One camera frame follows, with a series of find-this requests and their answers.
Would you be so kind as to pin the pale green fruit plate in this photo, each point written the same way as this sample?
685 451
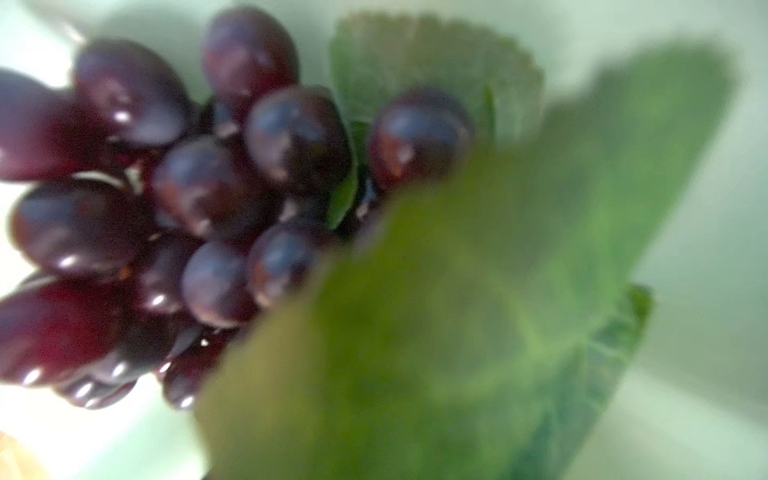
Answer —
694 403

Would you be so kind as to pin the dark grape bunch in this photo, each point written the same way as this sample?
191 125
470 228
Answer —
420 272

